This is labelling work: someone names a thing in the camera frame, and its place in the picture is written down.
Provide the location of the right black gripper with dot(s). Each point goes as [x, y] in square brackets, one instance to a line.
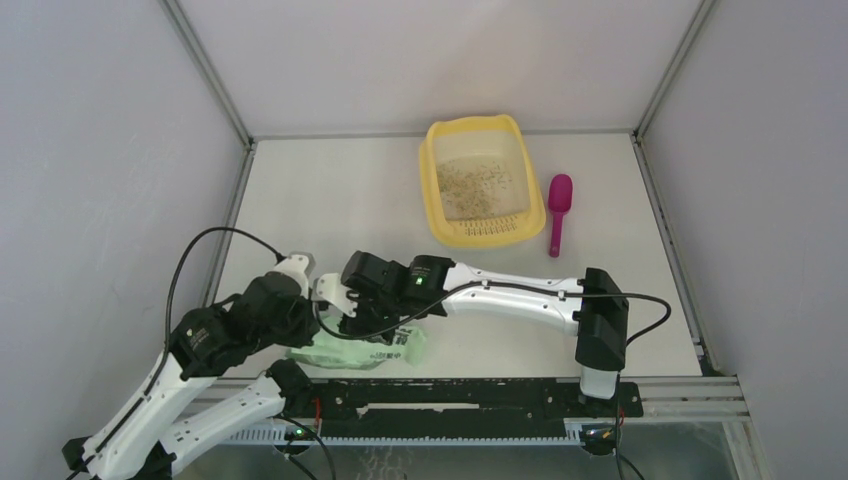
[362, 324]

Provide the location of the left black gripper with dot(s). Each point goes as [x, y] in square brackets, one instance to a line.
[310, 328]

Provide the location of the green cat litter bag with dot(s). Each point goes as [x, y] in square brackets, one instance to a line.
[408, 345]

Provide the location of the pink plastic litter scoop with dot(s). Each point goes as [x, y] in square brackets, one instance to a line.
[559, 205]

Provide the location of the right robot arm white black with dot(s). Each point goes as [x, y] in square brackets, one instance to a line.
[592, 309]

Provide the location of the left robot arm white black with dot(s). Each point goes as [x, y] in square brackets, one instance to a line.
[148, 439]

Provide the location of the scattered clean litter grains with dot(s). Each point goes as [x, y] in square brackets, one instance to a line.
[473, 189]

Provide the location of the yellow plastic litter box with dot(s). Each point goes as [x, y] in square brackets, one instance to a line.
[497, 137]

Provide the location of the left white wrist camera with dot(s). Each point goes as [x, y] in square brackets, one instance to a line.
[297, 266]

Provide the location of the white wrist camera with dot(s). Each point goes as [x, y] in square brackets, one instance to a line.
[329, 288]
[297, 266]

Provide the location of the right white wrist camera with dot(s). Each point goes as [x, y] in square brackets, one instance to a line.
[329, 288]

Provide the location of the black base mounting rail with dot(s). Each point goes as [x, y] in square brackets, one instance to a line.
[531, 405]

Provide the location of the white slotted cable duct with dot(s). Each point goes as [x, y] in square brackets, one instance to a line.
[280, 435]

